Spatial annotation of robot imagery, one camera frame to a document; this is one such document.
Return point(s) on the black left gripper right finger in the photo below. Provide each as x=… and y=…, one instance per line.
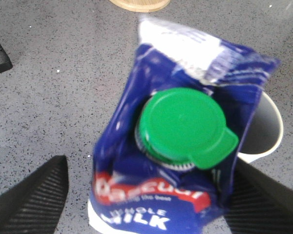
x=259, y=204

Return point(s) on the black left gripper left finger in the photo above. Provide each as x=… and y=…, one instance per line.
x=35, y=205

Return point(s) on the white HOME mug grey inside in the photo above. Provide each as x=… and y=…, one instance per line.
x=265, y=132

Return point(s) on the blue white milk carton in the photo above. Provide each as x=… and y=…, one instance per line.
x=165, y=162

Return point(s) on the wooden mug tree stand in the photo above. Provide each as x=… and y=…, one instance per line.
x=141, y=6

